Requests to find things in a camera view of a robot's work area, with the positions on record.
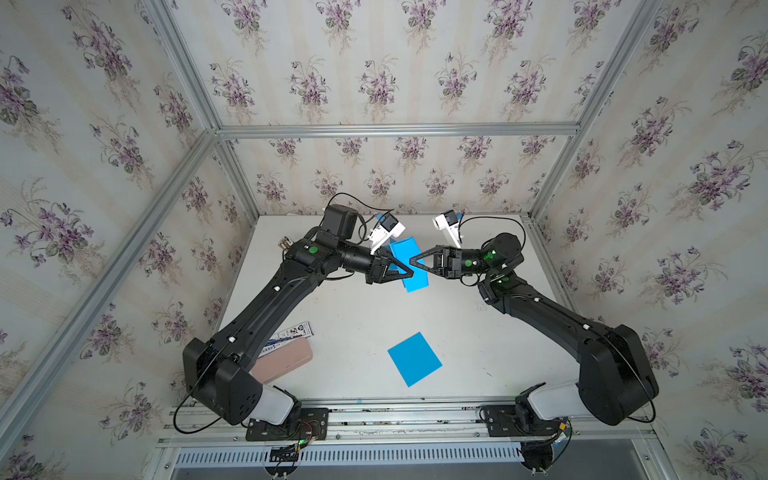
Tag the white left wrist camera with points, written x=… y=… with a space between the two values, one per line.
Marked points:
x=386 y=227

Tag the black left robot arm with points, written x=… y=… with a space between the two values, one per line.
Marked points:
x=217 y=371

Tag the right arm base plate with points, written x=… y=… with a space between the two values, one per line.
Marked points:
x=517 y=421

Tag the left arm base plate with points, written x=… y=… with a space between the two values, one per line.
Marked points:
x=287 y=425

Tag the blue paper sheet front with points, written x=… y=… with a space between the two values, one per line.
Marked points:
x=414 y=359

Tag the aluminium rail frame front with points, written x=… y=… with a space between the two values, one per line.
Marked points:
x=382 y=433

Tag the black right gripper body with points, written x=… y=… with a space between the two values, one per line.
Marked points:
x=455 y=263

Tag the pink pencil case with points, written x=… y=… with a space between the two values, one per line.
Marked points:
x=282 y=361

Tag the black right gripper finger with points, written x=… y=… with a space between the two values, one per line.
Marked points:
x=432 y=255
x=426 y=265

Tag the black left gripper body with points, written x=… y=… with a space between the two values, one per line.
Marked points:
x=374 y=270

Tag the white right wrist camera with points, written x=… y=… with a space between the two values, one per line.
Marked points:
x=448 y=223

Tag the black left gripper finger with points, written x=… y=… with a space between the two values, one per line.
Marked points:
x=392 y=276
x=398 y=268

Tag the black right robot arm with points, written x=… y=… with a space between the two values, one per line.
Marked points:
x=615 y=377

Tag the blue paper sheet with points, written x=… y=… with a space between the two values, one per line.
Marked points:
x=404 y=251
x=414 y=359

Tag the white pen box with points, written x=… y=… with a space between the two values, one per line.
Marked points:
x=286 y=336

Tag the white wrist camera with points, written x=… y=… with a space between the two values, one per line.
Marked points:
x=448 y=223
x=386 y=227

